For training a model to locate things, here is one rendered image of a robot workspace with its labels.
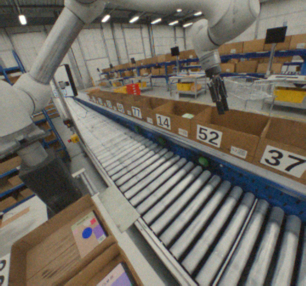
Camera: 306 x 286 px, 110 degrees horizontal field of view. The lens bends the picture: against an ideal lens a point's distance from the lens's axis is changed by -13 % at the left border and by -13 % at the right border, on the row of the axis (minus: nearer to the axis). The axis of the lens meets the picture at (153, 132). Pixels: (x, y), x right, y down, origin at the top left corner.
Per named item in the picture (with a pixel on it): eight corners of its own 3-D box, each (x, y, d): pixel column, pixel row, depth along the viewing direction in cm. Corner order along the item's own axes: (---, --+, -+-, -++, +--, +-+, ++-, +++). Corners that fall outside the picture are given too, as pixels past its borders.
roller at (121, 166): (106, 177, 95) (104, 172, 93) (156, 145, 122) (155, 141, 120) (109, 180, 92) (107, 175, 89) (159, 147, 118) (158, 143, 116)
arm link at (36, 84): (-4, 106, 54) (24, 97, 73) (28, 124, 62) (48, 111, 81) (75, -52, 37) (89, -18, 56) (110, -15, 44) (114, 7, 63)
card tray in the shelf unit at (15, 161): (0, 173, 110) (-6, 166, 105) (6, 160, 131) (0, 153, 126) (41, 154, 131) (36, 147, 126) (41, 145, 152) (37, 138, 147)
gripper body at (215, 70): (209, 69, 63) (214, 86, 66) (200, 71, 59) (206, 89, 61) (223, 63, 57) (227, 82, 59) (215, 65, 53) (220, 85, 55)
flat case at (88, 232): (83, 262, 46) (81, 261, 46) (71, 228, 59) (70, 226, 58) (110, 238, 54) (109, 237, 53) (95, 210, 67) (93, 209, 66)
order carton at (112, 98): (107, 107, 201) (104, 97, 193) (123, 102, 216) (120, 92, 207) (118, 112, 173) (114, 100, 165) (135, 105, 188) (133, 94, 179)
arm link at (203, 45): (193, 62, 60) (212, 49, 48) (183, 31, 57) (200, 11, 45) (208, 57, 63) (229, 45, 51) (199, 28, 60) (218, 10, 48)
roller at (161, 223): (147, 232, 59) (146, 228, 56) (205, 172, 85) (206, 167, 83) (154, 240, 55) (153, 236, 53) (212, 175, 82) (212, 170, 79)
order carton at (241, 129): (190, 139, 90) (190, 118, 82) (210, 124, 105) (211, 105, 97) (251, 164, 63) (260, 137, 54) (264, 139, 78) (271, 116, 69)
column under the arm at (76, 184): (49, 225, 61) (5, 187, 45) (45, 196, 79) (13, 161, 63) (91, 196, 75) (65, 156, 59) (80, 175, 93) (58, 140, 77)
